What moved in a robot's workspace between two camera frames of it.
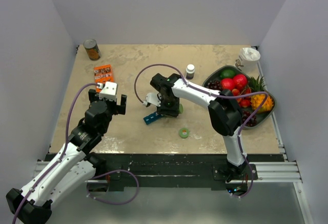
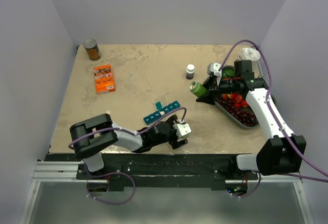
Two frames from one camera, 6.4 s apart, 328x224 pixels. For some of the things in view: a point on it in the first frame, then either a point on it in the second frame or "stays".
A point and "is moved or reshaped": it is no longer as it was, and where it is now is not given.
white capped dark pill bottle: (190, 72) stays
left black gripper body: (115, 108) -> (171, 137)
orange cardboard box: (103, 74) stays
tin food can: (92, 49) stays
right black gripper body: (169, 105) -> (228, 86)
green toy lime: (227, 74) stays
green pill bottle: (181, 108) is moved or reshaped
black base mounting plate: (139, 171) stays
